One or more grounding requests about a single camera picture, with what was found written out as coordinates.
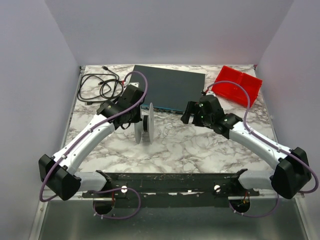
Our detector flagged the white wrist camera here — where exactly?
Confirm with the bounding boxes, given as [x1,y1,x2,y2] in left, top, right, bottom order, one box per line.
[128,82,140,88]
[205,90,217,97]

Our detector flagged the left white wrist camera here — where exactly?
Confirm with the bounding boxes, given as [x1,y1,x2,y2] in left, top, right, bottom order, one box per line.
[128,82,140,88]

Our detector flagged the aluminium rail frame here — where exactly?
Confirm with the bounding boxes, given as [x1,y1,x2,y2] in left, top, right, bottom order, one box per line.
[30,183,313,240]

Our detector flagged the black usb cable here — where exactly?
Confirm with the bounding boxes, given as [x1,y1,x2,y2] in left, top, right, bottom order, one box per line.
[77,65,126,105]

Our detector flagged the red plastic bin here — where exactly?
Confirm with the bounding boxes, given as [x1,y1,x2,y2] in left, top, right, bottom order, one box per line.
[211,65,263,107]

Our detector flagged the dark blue network switch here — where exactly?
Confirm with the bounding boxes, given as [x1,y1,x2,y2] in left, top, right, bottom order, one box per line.
[133,65,206,115]

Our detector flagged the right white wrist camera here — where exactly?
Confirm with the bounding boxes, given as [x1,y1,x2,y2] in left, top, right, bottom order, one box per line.
[205,90,217,97]

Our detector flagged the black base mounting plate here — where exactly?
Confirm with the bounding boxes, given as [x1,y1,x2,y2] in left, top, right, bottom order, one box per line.
[82,170,259,208]

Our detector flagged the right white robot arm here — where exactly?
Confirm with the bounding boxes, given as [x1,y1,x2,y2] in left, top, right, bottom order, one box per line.
[180,94,312,199]

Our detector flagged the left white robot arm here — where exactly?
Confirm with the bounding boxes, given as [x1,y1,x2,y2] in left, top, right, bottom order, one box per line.
[38,85,147,201]

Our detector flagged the white cable spool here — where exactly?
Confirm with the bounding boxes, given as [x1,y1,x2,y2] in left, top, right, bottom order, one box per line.
[134,102,155,144]

